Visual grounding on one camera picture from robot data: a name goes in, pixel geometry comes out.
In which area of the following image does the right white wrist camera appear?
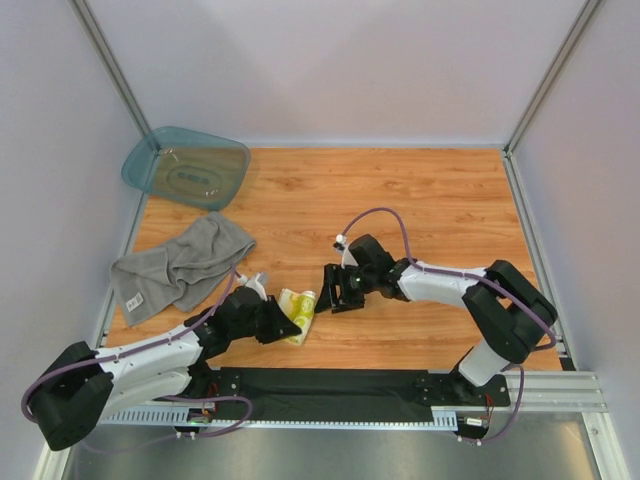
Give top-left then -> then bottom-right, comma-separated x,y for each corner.
333,234 -> 358,268

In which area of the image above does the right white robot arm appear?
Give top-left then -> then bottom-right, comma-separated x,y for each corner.
315,235 -> 558,387

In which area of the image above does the teal transparent plastic tub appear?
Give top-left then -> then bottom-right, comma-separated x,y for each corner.
121,126 -> 251,211

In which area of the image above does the yellow green patterned towel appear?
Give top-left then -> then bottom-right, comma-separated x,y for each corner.
278,289 -> 317,346

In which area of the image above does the aluminium frame post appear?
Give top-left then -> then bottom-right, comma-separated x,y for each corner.
69,0 -> 151,136
503,0 -> 605,157

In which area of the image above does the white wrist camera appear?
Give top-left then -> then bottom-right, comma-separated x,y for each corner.
236,272 -> 268,301
333,234 -> 358,268

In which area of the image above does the left aluminium frame post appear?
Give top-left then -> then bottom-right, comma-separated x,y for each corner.
69,0 -> 151,136

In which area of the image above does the grey towel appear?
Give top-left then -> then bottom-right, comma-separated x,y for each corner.
110,212 -> 257,327

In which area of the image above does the aluminium front rail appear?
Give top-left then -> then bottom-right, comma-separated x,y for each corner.
97,367 -> 606,430

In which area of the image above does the right aluminium frame post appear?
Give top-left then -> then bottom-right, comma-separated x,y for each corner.
503,0 -> 605,157

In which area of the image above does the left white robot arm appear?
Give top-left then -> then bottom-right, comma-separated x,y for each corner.
21,286 -> 301,451

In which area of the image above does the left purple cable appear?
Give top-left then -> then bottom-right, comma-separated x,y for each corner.
20,262 -> 254,454

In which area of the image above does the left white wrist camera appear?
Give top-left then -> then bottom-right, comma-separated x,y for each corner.
236,272 -> 268,301

